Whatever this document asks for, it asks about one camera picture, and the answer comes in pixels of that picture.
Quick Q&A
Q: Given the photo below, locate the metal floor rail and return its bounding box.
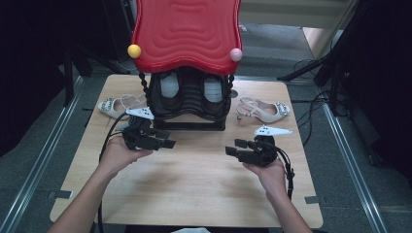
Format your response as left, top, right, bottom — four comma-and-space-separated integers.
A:
323, 103, 390, 233
0, 77, 86, 233

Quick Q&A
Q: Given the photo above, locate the black tripod stand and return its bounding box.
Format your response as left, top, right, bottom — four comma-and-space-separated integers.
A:
277, 0, 361, 116

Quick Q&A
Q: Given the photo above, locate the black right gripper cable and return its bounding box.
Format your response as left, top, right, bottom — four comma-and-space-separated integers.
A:
274, 147, 296, 201

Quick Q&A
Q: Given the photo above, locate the person's white clothing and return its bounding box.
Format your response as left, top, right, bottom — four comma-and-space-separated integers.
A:
171, 226, 214, 233

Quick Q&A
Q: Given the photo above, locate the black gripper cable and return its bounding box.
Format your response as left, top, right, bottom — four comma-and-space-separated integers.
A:
274, 147, 296, 201
96, 111, 131, 233

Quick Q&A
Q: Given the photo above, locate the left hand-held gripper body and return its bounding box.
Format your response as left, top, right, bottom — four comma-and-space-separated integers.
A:
121, 107, 163, 151

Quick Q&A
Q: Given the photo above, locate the person's right hand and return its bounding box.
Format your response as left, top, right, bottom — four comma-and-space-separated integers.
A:
242, 158, 288, 199

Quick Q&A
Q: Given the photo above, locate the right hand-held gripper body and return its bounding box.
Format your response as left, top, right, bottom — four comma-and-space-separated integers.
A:
237, 125, 293, 169

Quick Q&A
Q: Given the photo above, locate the red and black shoe rack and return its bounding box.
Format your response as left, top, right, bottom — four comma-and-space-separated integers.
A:
127, 0, 244, 131

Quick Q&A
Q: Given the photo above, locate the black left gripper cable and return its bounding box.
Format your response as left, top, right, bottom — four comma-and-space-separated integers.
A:
96, 111, 131, 233

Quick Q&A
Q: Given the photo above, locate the white jewelled sandal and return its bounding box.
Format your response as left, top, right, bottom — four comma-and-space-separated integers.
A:
235, 96, 292, 124
97, 93, 149, 120

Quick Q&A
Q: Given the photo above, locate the black floor cable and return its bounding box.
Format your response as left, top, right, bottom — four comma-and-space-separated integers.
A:
292, 57, 332, 148

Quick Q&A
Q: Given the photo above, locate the black curtain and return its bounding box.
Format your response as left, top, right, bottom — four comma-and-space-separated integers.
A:
0, 0, 134, 158
336, 0, 412, 183

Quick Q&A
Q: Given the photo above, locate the black leather shoe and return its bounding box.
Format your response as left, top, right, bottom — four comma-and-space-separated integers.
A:
201, 73, 229, 115
151, 69, 185, 115

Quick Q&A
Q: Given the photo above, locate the person's left hand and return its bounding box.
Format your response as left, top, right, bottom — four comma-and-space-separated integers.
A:
97, 135, 154, 178

